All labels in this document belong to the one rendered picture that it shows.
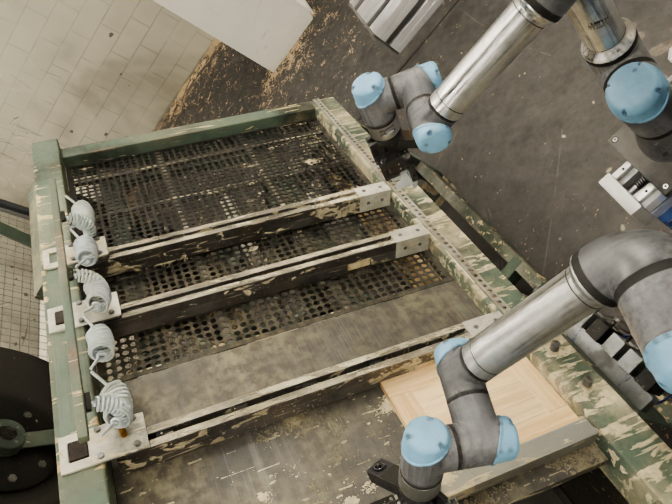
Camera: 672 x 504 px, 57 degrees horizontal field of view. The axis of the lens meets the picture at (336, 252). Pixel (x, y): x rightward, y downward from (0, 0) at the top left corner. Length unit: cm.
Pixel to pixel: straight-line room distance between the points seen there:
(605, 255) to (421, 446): 40
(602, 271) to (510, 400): 84
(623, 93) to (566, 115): 171
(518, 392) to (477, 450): 67
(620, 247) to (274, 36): 454
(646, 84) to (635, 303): 69
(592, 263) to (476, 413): 33
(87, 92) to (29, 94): 53
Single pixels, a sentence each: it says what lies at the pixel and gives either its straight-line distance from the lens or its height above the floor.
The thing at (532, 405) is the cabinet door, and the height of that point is 95.
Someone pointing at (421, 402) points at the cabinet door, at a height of 115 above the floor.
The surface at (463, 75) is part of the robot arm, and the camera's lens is 126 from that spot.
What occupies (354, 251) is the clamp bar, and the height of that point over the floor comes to 114.
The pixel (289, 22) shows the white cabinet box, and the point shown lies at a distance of 524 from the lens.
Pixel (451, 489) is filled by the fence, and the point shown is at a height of 122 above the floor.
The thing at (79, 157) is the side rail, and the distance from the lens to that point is 276.
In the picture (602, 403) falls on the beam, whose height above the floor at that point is 86.
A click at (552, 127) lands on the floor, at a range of 318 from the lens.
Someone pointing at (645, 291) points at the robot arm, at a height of 164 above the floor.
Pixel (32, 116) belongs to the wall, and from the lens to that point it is 707.
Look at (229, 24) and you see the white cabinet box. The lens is 514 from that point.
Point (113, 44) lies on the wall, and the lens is 667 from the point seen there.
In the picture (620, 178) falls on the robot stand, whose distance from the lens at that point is 173.
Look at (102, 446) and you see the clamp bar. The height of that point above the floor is 180.
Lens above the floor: 243
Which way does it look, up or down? 39 degrees down
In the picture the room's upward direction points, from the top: 68 degrees counter-clockwise
